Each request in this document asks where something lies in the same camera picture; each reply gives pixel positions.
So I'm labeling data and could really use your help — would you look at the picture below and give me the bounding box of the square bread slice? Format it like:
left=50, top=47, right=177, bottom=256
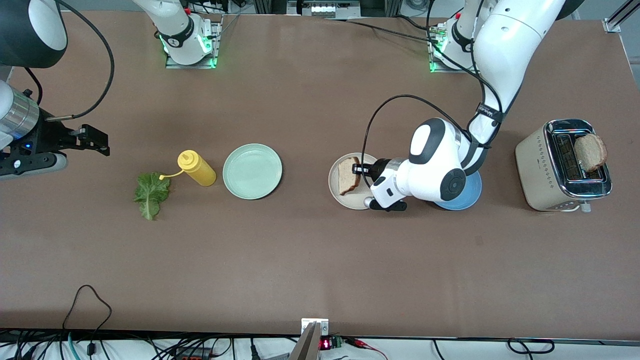
left=338, top=156, right=362, bottom=196

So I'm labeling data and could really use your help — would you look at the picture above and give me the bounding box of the green lettuce leaf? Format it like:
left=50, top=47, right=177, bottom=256
left=133, top=171, right=172, bottom=221

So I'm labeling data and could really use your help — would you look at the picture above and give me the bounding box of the yellow mustard squeeze bottle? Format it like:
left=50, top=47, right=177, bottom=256
left=159, top=149, right=217, bottom=187

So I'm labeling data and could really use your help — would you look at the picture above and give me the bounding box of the beige plate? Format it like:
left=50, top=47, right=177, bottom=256
left=328, top=152, right=381, bottom=211

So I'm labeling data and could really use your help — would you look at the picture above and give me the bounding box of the blue plate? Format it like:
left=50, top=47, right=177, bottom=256
left=434, top=169, right=483, bottom=211

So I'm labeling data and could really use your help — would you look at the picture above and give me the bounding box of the mint green plate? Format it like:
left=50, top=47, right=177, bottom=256
left=222, top=143, right=283, bottom=201

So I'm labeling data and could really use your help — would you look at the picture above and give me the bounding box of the beige chrome toaster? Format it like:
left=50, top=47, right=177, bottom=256
left=515, top=118, right=614, bottom=214

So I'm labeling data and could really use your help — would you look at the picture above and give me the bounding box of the black box with lights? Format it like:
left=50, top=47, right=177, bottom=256
left=286, top=0, right=362, bottom=19

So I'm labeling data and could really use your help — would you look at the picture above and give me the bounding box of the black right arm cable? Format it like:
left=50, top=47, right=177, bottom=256
left=25, top=0, right=115, bottom=122

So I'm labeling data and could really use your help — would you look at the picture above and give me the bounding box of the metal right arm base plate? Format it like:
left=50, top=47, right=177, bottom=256
left=165, top=20, right=221, bottom=70

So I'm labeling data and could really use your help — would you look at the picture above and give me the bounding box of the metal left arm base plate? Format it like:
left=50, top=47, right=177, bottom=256
left=429, top=27, right=483, bottom=75

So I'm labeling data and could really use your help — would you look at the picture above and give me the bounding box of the black looped usb cable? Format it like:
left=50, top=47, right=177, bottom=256
left=62, top=285, right=112, bottom=357

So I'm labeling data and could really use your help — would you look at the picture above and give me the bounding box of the black cable on table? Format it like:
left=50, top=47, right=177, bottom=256
left=325, top=15, right=443, bottom=45

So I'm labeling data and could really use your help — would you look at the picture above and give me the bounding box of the red clip wire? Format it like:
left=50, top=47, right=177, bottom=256
left=345, top=337, right=388, bottom=360

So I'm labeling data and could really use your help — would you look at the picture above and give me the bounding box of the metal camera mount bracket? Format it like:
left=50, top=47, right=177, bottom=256
left=289, top=318, right=331, bottom=360

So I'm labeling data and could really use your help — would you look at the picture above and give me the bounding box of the black coiled cable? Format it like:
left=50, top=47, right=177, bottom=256
left=507, top=338, right=556, bottom=355

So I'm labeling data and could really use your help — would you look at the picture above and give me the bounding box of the aluminium frame profile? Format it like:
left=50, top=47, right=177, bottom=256
left=602, top=0, right=640, bottom=34

